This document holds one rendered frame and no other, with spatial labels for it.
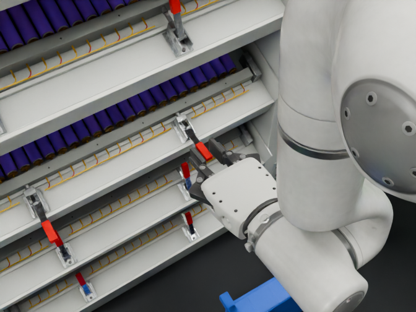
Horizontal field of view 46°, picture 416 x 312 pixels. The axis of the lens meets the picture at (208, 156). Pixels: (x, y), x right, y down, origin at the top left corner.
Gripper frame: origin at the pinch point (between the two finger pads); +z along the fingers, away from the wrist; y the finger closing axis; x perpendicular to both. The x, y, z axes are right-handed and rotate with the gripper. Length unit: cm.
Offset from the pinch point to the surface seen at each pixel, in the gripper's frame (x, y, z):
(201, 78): 4.6, 7.0, 12.5
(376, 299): -60, 33, -18
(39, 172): 3.5, -24.1, 9.8
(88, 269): -37.3, -24.4, 17.7
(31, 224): -1.7, -28.7, 5.6
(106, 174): -0.8, -15.0, 7.1
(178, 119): 2.6, -0.6, 7.8
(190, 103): 3.2, 2.7, 9.3
